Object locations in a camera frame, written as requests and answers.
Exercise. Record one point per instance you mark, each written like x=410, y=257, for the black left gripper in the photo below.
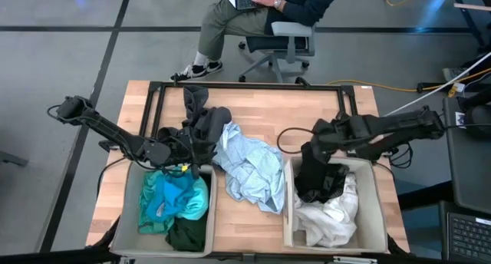
x=192, y=149

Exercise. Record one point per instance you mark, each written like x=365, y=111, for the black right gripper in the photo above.
x=333, y=133

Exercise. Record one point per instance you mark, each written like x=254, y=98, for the teal garment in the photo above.
x=195, y=202

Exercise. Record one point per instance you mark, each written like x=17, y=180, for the bright blue garment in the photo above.
x=170, y=197

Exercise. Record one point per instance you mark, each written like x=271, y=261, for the black garment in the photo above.
x=318, y=175

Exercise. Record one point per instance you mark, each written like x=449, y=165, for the dark grey trousers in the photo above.
x=207, y=120

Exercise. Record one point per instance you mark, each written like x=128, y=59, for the dark green garment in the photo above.
x=188, y=235

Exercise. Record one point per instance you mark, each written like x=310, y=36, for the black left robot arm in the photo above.
x=111, y=131

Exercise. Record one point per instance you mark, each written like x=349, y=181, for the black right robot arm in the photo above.
x=399, y=127

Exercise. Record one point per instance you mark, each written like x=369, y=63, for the small yellow tag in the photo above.
x=185, y=167

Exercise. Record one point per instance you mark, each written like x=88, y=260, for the light blue patterned shirt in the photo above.
x=249, y=168

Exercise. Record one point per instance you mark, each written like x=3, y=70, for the beige fabric bin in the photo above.
x=126, y=218
x=374, y=210

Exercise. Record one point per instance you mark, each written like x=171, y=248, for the white garment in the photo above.
x=330, y=222

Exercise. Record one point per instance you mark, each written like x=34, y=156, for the grey office chair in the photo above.
x=284, y=45

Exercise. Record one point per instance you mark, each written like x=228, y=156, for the silver wristwatch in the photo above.
x=277, y=3

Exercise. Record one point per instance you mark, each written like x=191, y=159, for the person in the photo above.
x=230, y=22

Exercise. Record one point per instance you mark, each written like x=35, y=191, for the black keyboard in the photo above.
x=470, y=237

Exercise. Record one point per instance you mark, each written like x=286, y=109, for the black stand with wooden plank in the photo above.
x=470, y=20

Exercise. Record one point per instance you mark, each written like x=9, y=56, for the black metal table frame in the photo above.
x=249, y=86

